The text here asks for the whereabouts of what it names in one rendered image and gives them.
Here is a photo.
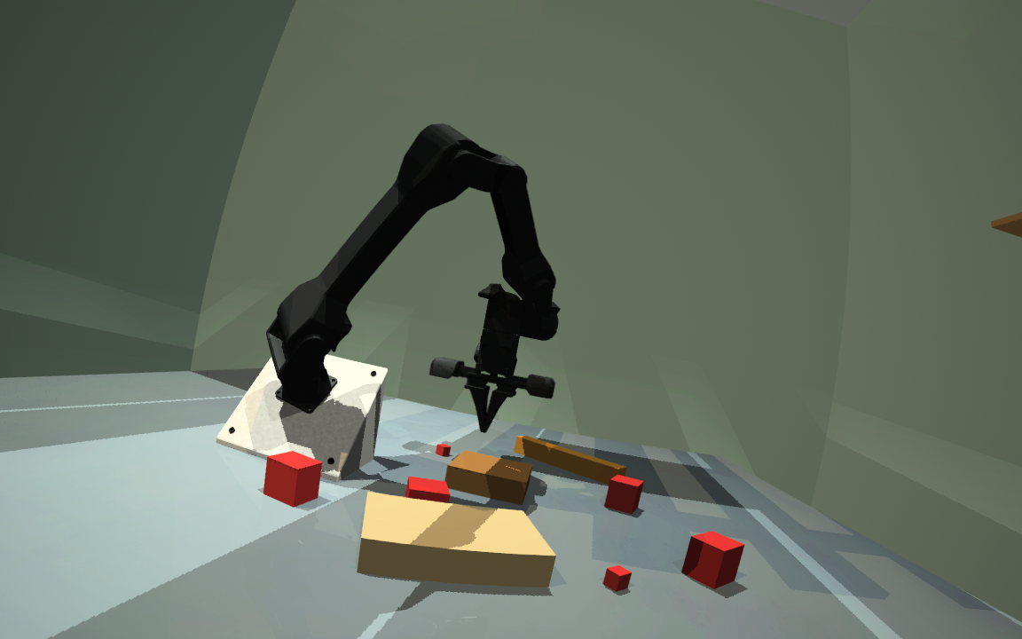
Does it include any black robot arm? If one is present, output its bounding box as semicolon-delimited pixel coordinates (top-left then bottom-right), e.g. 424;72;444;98
266;123;561;414

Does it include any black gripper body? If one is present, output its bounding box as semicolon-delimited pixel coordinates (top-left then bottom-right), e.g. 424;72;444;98
429;329;555;399

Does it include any orange long board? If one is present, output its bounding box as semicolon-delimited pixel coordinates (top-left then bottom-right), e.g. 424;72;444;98
514;436;626;485

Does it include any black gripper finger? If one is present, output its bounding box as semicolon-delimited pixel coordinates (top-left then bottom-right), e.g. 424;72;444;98
465;384;490;432
483;389;516;433

